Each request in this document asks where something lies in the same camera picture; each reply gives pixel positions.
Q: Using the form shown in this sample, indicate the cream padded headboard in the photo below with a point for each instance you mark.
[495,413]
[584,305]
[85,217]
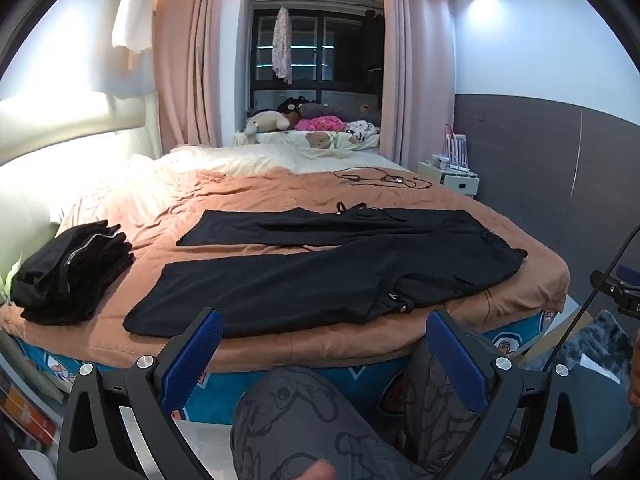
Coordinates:
[60,150]

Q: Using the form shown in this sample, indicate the bed with blue cartoon sheet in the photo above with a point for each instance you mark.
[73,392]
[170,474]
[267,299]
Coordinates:
[220,392]

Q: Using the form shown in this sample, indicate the beige plush toy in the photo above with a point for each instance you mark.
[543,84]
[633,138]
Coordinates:
[265,121]

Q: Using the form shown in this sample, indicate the black pants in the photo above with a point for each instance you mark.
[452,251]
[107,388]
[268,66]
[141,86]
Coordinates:
[300,280]

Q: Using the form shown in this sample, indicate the dark window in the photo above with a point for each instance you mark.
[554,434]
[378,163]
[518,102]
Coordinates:
[340,50]

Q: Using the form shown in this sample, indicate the grey shaggy rug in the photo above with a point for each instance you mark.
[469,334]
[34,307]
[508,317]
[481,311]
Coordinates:
[600,335]

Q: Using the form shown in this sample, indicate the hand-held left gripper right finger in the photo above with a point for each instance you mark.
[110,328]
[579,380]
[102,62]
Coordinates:
[457,360]

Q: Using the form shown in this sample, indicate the person's left hand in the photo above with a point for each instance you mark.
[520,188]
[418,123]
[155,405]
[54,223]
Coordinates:
[320,471]

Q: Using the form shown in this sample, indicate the white nightstand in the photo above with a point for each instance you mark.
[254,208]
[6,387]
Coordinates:
[465,183]

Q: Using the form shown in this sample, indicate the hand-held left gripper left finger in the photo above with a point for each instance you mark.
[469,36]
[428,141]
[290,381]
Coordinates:
[192,355]

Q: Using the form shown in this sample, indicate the person's left leg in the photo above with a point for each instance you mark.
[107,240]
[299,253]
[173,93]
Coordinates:
[300,420]

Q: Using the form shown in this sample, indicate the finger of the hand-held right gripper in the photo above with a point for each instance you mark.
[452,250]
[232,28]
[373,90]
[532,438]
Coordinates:
[600,278]

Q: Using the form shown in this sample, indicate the brown blanket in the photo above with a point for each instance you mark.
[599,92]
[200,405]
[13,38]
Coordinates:
[150,220]

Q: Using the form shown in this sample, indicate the hanging floral garment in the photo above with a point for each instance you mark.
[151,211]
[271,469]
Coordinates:
[281,45]

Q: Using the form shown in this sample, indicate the hanging white shirt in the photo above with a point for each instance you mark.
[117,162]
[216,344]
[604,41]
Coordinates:
[132,15]

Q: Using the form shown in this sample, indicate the stack of folded black clothes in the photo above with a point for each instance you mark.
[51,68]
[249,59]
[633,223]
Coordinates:
[65,275]

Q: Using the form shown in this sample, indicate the grey long pillow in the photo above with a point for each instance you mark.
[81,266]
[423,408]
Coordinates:
[340,110]

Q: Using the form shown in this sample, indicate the pink cloth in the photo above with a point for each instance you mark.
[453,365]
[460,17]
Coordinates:
[320,123]

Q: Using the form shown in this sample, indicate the black and white spotted cloth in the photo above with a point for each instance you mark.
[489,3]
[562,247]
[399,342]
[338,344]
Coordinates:
[362,130]

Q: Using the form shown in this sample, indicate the black plush toy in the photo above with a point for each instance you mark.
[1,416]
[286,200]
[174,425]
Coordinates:
[292,106]

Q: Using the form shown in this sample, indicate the colourful books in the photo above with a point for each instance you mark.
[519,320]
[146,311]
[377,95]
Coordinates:
[20,405]

